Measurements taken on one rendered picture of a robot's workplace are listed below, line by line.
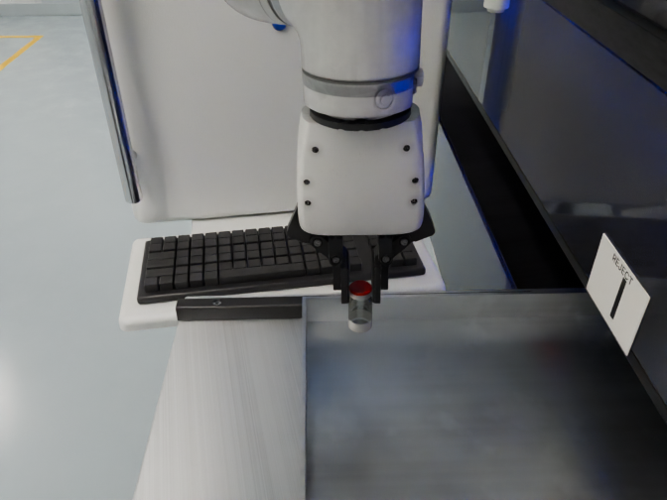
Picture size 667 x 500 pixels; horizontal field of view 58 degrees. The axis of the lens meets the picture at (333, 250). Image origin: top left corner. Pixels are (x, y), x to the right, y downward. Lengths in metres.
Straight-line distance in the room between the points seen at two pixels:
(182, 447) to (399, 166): 0.31
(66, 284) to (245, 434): 1.81
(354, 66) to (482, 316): 0.37
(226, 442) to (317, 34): 0.36
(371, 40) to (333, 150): 0.09
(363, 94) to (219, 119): 0.53
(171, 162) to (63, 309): 1.33
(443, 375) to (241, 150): 0.49
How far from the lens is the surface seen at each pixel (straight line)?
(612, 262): 0.54
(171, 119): 0.93
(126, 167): 0.90
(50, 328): 2.17
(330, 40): 0.41
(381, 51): 0.41
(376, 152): 0.45
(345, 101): 0.42
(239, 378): 0.62
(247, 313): 0.68
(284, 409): 0.59
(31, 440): 1.85
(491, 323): 0.69
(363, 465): 0.55
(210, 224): 1.00
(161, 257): 0.89
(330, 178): 0.46
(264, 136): 0.94
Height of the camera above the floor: 1.33
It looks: 35 degrees down
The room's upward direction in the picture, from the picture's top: straight up
